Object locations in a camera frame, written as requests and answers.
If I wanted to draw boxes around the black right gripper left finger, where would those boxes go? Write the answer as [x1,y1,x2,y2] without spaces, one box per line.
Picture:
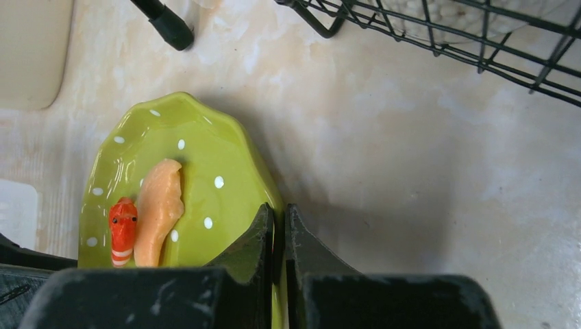
[20,204,274,328]

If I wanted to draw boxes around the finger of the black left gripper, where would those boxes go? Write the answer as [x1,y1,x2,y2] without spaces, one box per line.
[0,265,53,328]
[1,234,77,271]

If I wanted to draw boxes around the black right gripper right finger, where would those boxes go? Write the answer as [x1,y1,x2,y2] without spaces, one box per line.
[284,204,502,328]

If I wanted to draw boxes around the green polka dot plate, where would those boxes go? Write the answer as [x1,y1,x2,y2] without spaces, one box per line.
[78,93,284,328]

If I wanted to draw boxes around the black-lid jar white beads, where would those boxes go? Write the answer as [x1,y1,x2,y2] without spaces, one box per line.
[368,0,564,44]

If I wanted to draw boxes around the white plastic perforated basket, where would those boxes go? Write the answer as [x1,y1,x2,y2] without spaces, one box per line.
[1,179,38,249]

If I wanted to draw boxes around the toy shrimp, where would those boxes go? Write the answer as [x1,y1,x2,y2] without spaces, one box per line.
[108,158,184,267]

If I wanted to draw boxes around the cream plastic waste bin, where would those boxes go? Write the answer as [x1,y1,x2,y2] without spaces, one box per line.
[1,0,74,110]

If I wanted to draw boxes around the black tripod music stand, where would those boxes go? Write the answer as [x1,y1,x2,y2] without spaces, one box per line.
[131,0,195,51]

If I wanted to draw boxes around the black wire basket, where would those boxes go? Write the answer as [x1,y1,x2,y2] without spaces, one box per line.
[283,1,580,106]

